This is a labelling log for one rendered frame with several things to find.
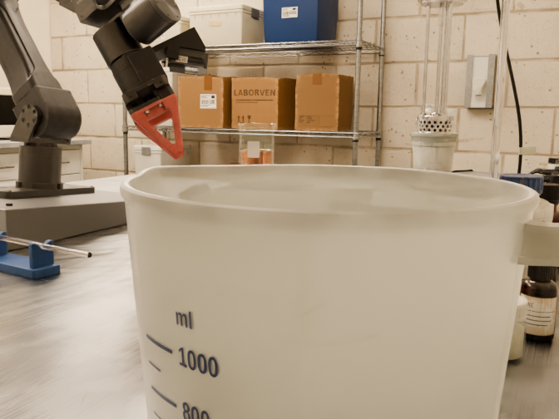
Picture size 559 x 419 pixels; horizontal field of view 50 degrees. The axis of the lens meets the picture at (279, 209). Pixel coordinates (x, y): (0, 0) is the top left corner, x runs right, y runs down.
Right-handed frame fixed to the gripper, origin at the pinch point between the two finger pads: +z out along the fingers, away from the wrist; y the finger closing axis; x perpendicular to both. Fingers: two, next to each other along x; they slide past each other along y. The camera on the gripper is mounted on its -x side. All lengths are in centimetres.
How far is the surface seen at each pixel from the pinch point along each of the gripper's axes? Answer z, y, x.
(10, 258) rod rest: 5.0, -16.2, 22.6
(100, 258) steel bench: 9.4, -12.5, 14.7
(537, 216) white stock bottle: 27.4, -31.8, -25.6
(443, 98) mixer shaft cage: 11, 17, -48
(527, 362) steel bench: 33, -45, -12
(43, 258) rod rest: 7.3, -20.3, 18.7
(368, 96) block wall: -18, 224, -116
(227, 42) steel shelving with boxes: -77, 221, -62
